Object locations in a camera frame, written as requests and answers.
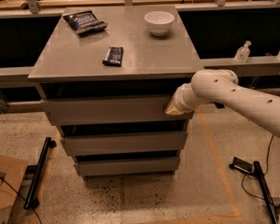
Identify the grey top drawer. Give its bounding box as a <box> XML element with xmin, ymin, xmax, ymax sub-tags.
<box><xmin>41</xmin><ymin>95</ymin><xmax>193</xmax><ymax>126</ymax></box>

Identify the grey drawer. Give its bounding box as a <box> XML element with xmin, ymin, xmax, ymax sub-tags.
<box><xmin>41</xmin><ymin>95</ymin><xmax>193</xmax><ymax>126</ymax></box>
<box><xmin>61</xmin><ymin>131</ymin><xmax>187</xmax><ymax>156</ymax></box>
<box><xmin>74</xmin><ymin>157</ymin><xmax>180</xmax><ymax>176</ymax></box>

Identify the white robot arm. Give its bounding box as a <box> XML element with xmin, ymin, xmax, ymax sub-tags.
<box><xmin>165</xmin><ymin>69</ymin><xmax>280</xmax><ymax>138</ymax></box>

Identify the grey bottom drawer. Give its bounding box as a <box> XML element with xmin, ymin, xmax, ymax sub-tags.
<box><xmin>74</xmin><ymin>157</ymin><xmax>180</xmax><ymax>176</ymax></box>

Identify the grey drawer cabinet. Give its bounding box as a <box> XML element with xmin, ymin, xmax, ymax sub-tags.
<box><xmin>28</xmin><ymin>7</ymin><xmax>201</xmax><ymax>164</ymax></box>

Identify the grey middle drawer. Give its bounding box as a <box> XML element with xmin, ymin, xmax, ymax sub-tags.
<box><xmin>61</xmin><ymin>131</ymin><xmax>187</xmax><ymax>156</ymax></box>

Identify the dark blue snack bar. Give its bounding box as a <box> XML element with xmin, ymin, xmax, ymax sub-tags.
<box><xmin>103</xmin><ymin>47</ymin><xmax>123</xmax><ymax>66</ymax></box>

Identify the white bowl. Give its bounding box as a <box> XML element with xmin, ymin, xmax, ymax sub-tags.
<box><xmin>144</xmin><ymin>11</ymin><xmax>175</xmax><ymax>36</ymax></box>

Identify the small black device on floor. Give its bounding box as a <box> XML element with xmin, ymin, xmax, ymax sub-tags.
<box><xmin>230</xmin><ymin>157</ymin><xmax>253</xmax><ymax>175</ymax></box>

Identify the black bar on right floor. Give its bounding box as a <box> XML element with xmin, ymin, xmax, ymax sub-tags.
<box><xmin>253</xmin><ymin>161</ymin><xmax>278</xmax><ymax>224</ymax></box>

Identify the black bar on floor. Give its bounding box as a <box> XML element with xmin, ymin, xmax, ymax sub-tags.
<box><xmin>253</xmin><ymin>161</ymin><xmax>278</xmax><ymax>224</ymax></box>
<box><xmin>23</xmin><ymin>137</ymin><xmax>56</xmax><ymax>210</ymax></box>

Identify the dark blue chip bag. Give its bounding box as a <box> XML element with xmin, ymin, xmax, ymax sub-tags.
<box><xmin>63</xmin><ymin>10</ymin><xmax>107</xmax><ymax>35</ymax></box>

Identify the black bar on left floor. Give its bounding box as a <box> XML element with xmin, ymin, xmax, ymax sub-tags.
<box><xmin>23</xmin><ymin>137</ymin><xmax>56</xmax><ymax>210</ymax></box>

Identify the cardboard box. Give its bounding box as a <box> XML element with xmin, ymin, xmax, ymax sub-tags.
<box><xmin>0</xmin><ymin>154</ymin><xmax>28</xmax><ymax>224</ymax></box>

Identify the black cable right floor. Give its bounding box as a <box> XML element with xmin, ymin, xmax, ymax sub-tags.
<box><xmin>241</xmin><ymin>133</ymin><xmax>280</xmax><ymax>203</ymax></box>

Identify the grey long shelf rail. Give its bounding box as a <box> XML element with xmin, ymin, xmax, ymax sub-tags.
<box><xmin>0</xmin><ymin>56</ymin><xmax>280</xmax><ymax>89</ymax></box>

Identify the black cable on box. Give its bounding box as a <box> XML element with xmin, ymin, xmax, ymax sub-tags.
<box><xmin>0</xmin><ymin>171</ymin><xmax>43</xmax><ymax>224</ymax></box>

